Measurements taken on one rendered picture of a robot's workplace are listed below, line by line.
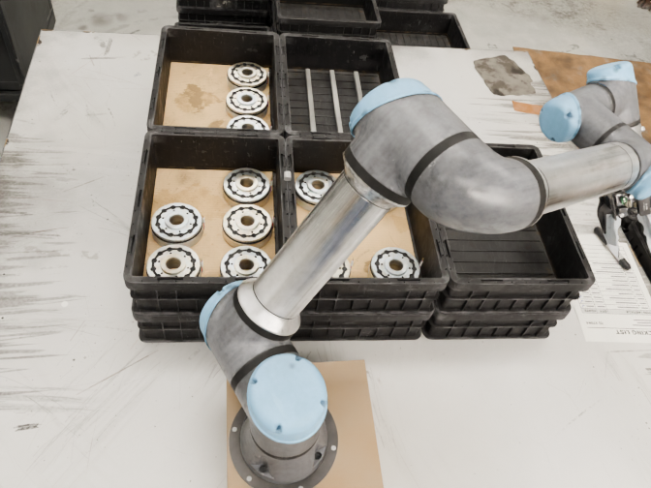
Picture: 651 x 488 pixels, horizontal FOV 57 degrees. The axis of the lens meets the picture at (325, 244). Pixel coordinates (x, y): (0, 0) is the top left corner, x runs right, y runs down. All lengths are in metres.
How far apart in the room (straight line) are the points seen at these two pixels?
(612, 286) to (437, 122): 0.97
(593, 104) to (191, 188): 0.82
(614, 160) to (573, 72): 2.75
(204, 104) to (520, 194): 1.01
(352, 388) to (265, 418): 0.30
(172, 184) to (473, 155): 0.81
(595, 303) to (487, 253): 0.33
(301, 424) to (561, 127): 0.63
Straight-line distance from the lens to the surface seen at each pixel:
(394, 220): 1.36
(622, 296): 1.63
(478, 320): 1.32
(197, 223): 1.26
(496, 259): 1.36
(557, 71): 3.66
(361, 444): 1.11
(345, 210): 0.81
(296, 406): 0.88
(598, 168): 0.92
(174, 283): 1.09
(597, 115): 1.08
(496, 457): 1.28
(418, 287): 1.14
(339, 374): 1.15
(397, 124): 0.76
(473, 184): 0.72
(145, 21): 3.45
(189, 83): 1.65
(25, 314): 1.39
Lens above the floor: 1.82
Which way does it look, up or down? 51 degrees down
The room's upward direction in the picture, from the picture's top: 11 degrees clockwise
